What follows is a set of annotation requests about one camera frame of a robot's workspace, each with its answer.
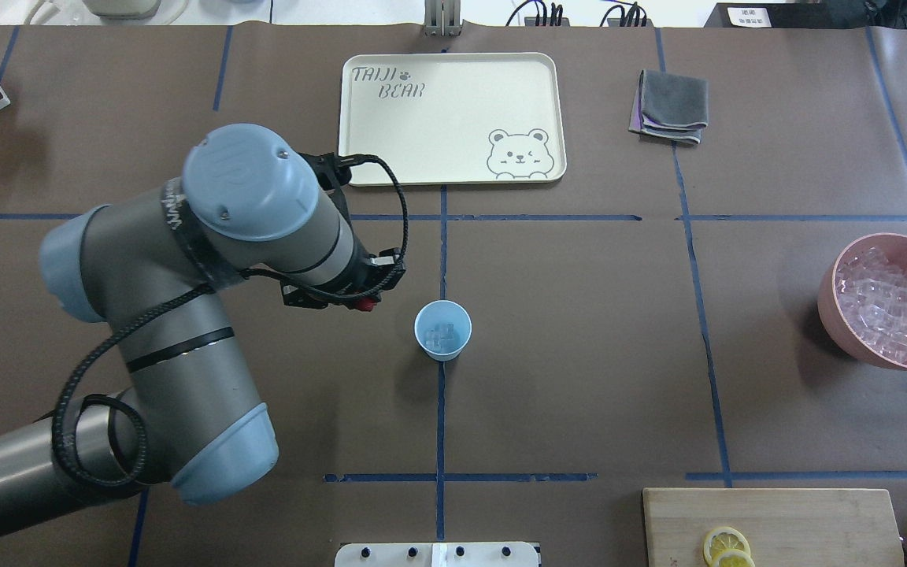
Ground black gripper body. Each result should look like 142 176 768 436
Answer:
280 154 407 309

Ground red strawberry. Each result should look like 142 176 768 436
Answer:
353 297 377 313

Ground light blue cup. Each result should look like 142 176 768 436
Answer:
413 300 474 361

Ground clear ice cube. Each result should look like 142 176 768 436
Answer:
422 322 464 354

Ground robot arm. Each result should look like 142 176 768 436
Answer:
0 124 408 537

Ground pink bowl of ice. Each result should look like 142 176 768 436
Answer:
817 233 907 370

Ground cream bear tray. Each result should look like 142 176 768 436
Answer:
338 53 568 184

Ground grey folded cloth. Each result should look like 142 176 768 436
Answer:
627 69 709 145

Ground lemon slices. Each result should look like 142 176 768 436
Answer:
702 525 756 566

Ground wooden cutting board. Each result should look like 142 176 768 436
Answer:
642 487 905 566

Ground aluminium frame post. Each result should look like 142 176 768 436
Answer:
424 0 463 37

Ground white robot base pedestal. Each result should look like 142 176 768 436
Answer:
334 541 542 566

